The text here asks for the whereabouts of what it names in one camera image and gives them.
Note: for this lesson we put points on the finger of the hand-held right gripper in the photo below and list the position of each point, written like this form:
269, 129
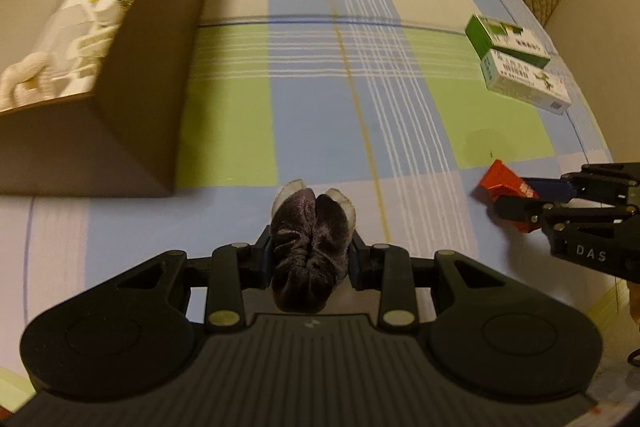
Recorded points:
520, 209
547, 188

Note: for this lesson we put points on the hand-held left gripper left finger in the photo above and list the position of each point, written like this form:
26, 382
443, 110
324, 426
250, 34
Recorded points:
235, 267

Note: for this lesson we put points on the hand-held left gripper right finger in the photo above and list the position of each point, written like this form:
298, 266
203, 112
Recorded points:
387, 267

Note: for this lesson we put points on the red snack packet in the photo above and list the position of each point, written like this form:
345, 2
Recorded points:
505, 184

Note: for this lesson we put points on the dark velvet scrunchie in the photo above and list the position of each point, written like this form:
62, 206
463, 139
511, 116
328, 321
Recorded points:
307, 247

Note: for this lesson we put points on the brown cardboard box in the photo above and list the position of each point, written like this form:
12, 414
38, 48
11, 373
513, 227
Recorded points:
145, 82

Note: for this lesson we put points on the person's right hand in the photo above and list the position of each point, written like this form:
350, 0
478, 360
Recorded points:
633, 303

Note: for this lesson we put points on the white medicine box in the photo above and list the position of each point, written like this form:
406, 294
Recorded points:
520, 84

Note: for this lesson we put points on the green medicine box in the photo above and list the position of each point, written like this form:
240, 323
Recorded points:
482, 34

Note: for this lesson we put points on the checked tablecloth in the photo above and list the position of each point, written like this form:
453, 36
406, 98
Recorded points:
310, 107

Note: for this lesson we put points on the white plastic clip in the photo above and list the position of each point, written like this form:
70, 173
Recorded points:
82, 49

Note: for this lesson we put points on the white knitted cloth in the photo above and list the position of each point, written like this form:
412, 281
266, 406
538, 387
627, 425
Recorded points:
22, 79

